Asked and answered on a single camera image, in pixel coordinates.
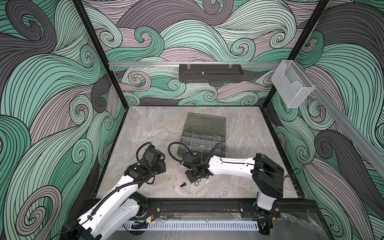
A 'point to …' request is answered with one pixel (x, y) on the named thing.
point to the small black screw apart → (183, 185)
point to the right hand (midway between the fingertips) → (190, 176)
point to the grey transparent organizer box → (203, 133)
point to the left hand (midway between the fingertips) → (163, 163)
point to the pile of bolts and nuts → (196, 184)
